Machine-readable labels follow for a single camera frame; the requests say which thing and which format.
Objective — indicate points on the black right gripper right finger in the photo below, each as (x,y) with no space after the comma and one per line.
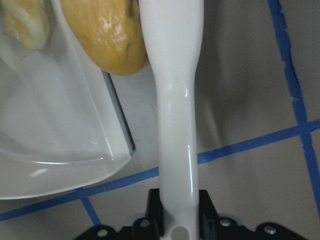
(215,226)

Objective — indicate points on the beige hand brush black bristles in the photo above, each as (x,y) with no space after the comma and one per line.
(173,32)

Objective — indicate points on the yellow-brown potato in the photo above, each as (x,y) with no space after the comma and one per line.
(110,33)

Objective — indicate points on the beige plastic dustpan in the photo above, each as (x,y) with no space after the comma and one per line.
(61,125)

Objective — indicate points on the tan croissant bread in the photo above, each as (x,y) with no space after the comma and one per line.
(27,21)

